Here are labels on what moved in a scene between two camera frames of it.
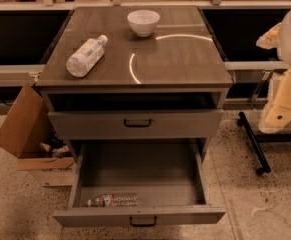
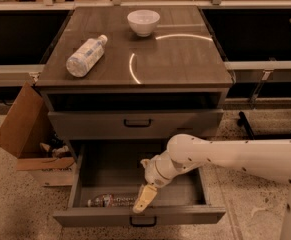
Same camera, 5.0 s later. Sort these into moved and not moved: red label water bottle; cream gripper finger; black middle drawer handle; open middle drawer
Moved: cream gripper finger
Not moved: red label water bottle; black middle drawer handle; open middle drawer
